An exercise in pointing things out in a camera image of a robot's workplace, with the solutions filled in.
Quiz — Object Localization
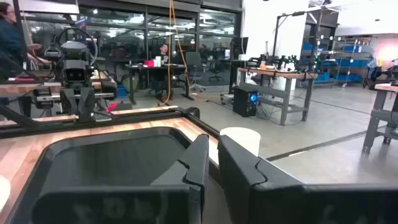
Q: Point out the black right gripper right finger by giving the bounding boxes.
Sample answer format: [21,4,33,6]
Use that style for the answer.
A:
[217,134,398,224]

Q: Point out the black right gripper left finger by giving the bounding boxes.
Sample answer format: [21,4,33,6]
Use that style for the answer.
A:
[30,133,210,224]

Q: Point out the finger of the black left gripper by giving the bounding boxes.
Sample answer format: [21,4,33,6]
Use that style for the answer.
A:
[60,88,77,116]
[77,86,96,123]

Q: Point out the orange ceramic mug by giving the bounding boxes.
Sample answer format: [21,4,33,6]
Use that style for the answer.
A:
[219,126,262,157]

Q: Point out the white round plate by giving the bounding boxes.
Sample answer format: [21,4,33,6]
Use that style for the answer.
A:
[0,175,12,213]

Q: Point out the black plastic tray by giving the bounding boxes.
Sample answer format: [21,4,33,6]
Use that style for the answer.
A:
[6,126,200,224]

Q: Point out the blue bin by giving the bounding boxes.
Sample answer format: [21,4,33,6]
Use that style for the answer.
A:
[116,84,128,99]

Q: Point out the person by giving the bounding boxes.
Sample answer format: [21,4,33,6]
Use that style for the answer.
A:
[156,43,171,66]
[366,55,381,88]
[0,1,52,82]

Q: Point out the black office desk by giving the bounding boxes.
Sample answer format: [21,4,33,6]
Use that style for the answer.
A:
[125,63,195,105]

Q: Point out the black computer tower blue light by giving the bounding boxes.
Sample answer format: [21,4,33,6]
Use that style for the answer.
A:
[233,86,259,118]

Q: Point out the grey office chair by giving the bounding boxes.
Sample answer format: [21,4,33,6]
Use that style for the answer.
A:
[183,51,206,93]

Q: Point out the wooden workbench grey legs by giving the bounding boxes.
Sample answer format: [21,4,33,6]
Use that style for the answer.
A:
[238,67,320,126]
[361,82,398,156]

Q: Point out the black office chair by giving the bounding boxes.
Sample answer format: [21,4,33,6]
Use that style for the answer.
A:
[207,58,225,83]

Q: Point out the shelving with blue bins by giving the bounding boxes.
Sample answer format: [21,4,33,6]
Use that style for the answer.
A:
[300,34,376,85]

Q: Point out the black monitor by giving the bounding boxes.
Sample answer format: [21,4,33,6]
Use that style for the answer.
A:
[231,36,249,60]

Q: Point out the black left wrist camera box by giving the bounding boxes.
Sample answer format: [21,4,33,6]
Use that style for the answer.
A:
[63,58,89,86]

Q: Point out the orange hanging cable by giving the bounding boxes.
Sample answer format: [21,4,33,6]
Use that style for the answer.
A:
[160,0,212,106]

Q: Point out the black frame handle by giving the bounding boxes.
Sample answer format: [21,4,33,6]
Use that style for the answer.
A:
[182,106,201,121]

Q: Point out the black gantry frame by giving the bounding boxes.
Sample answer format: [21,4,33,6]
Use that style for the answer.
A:
[271,4,340,72]

